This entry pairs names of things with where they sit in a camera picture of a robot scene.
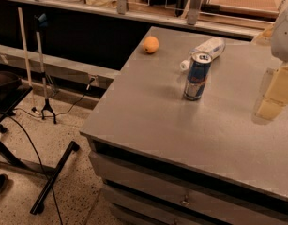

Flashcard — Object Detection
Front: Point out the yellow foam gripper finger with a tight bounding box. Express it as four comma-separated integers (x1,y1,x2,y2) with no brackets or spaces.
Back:
255,63,288,120

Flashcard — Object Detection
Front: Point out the grey drawer cabinet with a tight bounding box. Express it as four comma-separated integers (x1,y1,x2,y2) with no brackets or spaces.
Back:
81,27,288,225

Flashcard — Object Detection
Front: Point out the black metal table frame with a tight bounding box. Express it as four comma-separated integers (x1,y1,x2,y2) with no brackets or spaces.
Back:
0,70,81,216

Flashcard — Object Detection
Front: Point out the clear plastic water bottle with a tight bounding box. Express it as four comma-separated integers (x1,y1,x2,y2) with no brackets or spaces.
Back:
179,37,225,72

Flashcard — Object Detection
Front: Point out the orange fruit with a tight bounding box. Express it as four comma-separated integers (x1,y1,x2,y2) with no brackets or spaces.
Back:
143,36,159,53

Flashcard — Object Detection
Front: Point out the black tripod stand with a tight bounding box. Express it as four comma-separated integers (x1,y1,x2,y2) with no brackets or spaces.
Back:
34,13,56,123

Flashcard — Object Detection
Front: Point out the long wooden shelf counter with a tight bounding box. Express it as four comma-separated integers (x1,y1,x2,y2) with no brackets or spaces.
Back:
7,0,284,37

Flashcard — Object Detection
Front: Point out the blue silver redbull can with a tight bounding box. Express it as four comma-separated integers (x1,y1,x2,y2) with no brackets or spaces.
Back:
184,52,212,100

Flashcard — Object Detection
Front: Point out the white stick pole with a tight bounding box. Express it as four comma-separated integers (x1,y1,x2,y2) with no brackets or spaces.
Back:
18,7,38,114

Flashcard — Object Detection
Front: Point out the black floor cable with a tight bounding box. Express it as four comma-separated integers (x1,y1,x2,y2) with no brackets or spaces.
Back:
0,108,64,225

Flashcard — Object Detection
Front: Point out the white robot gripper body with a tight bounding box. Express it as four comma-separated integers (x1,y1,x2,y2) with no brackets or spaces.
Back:
271,6,288,62

